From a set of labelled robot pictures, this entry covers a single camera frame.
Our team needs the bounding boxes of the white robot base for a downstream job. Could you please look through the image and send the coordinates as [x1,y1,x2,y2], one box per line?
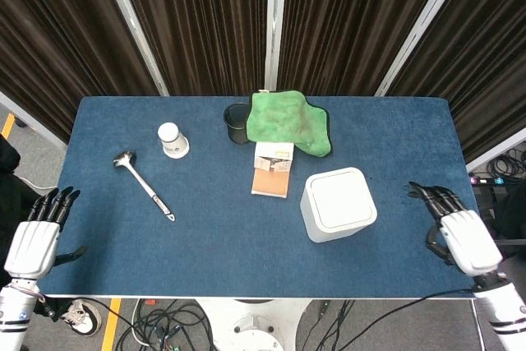
[196,297,316,351]

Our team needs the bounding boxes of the white square plastic container lid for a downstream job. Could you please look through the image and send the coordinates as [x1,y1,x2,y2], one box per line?
[306,167,378,230]

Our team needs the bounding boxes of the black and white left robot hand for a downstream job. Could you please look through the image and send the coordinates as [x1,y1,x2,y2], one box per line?
[3,186,89,279]

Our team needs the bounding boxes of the black cable bundle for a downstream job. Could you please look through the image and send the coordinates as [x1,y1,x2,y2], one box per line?
[81,296,217,351]

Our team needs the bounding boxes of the brown and white cardboard box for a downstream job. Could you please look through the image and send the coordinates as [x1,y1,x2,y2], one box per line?
[251,141,295,198]

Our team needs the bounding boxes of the white paper cup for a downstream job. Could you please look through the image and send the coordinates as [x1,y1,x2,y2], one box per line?
[157,122,191,159]

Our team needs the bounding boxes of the blue carpeted table top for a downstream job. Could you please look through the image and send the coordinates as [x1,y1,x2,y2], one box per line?
[35,95,494,298]

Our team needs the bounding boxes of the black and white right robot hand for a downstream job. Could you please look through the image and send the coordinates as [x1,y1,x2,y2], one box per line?
[404,181,503,278]

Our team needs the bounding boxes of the white and black sneaker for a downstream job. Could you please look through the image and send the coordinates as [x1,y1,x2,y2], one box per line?
[60,299,102,338]

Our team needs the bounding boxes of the metal ladle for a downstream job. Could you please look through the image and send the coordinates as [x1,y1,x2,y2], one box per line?
[112,150,177,223]

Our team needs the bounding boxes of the green cloth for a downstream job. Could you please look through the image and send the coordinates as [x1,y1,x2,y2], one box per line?
[246,90,332,158]

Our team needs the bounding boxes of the dark brown curtain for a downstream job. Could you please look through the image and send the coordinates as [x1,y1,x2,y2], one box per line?
[277,0,458,98]
[113,0,271,97]
[0,0,162,145]
[385,0,526,163]

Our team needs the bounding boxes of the white partition bottom rail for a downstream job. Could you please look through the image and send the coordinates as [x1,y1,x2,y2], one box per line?
[0,90,69,150]
[466,126,526,172]

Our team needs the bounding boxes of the white partition post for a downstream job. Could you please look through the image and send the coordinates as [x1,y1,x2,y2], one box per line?
[372,0,470,98]
[264,0,289,91]
[95,0,170,97]

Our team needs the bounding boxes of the white square bin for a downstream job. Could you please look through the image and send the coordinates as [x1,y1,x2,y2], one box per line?
[300,178,378,244]

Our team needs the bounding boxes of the black mesh pen cup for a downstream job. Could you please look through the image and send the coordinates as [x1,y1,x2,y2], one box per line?
[223,103,251,146]

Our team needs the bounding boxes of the coiled black cables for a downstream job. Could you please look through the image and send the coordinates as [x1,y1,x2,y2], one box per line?
[487,148,526,180]

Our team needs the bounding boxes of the black power strip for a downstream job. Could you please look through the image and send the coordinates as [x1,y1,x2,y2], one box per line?
[468,176,507,187]

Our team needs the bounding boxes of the long black cable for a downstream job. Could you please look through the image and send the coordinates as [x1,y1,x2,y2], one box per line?
[353,288,473,351]

